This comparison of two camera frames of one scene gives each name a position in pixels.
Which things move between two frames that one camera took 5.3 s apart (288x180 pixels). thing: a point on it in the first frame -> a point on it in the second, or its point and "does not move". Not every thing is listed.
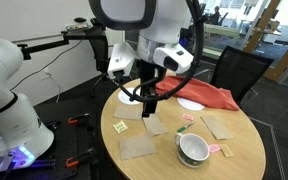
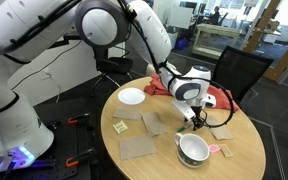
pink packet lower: x=213 y=148 does not move
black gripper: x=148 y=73 -> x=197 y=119
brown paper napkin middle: x=154 y=126 does not move
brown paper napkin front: x=136 y=146 does not move
